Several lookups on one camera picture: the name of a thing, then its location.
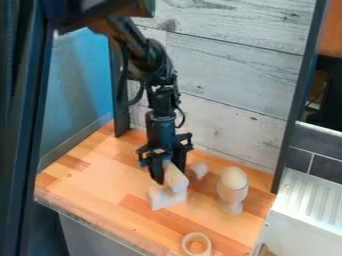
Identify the white toy egg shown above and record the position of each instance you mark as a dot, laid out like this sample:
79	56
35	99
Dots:
234	176

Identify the black metal post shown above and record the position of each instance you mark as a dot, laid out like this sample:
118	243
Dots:
296	100
119	113

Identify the white base block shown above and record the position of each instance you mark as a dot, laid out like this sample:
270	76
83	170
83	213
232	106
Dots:
164	200

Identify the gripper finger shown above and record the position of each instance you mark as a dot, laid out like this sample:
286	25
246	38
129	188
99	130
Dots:
157	171
180	159

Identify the white slanted block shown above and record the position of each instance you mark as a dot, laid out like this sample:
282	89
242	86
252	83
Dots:
177	180

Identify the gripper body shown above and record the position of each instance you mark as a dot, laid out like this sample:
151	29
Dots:
160	133

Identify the small white toy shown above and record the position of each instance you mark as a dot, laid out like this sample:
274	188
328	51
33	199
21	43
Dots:
200	170

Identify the toy sink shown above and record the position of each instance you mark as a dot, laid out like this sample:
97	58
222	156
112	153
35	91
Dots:
311	200

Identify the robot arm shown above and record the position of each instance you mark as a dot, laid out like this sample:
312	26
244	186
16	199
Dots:
144	56

